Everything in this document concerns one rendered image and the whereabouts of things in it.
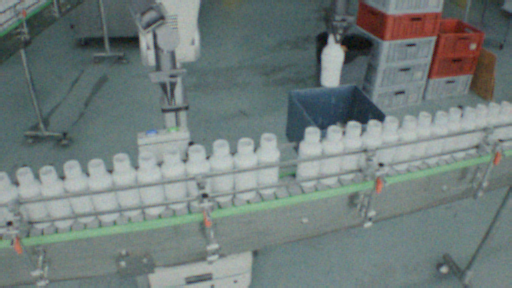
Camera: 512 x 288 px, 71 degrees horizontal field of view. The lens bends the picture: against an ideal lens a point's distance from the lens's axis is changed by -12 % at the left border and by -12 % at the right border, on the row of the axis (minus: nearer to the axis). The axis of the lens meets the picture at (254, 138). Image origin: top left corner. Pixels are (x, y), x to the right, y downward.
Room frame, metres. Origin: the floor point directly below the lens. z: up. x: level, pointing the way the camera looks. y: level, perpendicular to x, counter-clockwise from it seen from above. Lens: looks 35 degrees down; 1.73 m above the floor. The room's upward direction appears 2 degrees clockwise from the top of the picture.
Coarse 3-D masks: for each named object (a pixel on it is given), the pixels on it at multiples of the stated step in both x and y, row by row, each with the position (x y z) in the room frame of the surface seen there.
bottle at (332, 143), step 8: (328, 128) 0.86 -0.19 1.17; (336, 128) 0.87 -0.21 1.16; (328, 136) 0.85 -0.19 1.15; (336, 136) 0.84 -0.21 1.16; (328, 144) 0.84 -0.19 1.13; (336, 144) 0.84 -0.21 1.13; (328, 152) 0.83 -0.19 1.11; (336, 152) 0.83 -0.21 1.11; (320, 160) 0.85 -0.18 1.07; (328, 160) 0.83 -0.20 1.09; (336, 160) 0.83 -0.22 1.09; (320, 168) 0.85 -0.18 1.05; (328, 168) 0.83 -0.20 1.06; (336, 168) 0.83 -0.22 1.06; (328, 184) 0.83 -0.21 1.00
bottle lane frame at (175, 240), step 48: (288, 192) 0.89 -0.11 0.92; (336, 192) 0.81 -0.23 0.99; (384, 192) 0.86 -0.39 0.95; (432, 192) 0.92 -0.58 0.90; (0, 240) 0.57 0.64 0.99; (48, 240) 0.59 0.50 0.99; (96, 240) 0.63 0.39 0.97; (144, 240) 0.66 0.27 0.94; (192, 240) 0.70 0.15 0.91; (240, 240) 0.74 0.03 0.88; (288, 240) 0.78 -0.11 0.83
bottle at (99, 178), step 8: (96, 160) 0.70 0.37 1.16; (96, 168) 0.67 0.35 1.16; (104, 168) 0.69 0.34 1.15; (96, 176) 0.67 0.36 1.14; (104, 176) 0.68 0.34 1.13; (88, 184) 0.67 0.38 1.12; (96, 184) 0.66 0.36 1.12; (104, 184) 0.67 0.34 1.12; (112, 184) 0.69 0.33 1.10; (112, 192) 0.68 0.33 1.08; (96, 200) 0.66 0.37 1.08; (104, 200) 0.66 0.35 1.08; (112, 200) 0.68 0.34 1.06; (96, 208) 0.67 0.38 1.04; (104, 208) 0.66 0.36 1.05; (112, 208) 0.67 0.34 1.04; (104, 216) 0.66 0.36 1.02; (112, 216) 0.67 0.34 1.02
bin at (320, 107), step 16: (288, 96) 1.46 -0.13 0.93; (304, 96) 1.48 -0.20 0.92; (320, 96) 1.50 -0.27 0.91; (336, 96) 1.53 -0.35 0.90; (352, 96) 1.55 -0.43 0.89; (288, 112) 1.45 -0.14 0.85; (304, 112) 1.30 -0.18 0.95; (320, 112) 1.51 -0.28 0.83; (336, 112) 1.53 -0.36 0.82; (352, 112) 1.53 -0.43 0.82; (368, 112) 1.42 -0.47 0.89; (288, 128) 1.44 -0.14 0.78; (304, 128) 1.29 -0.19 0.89; (320, 128) 1.51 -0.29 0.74
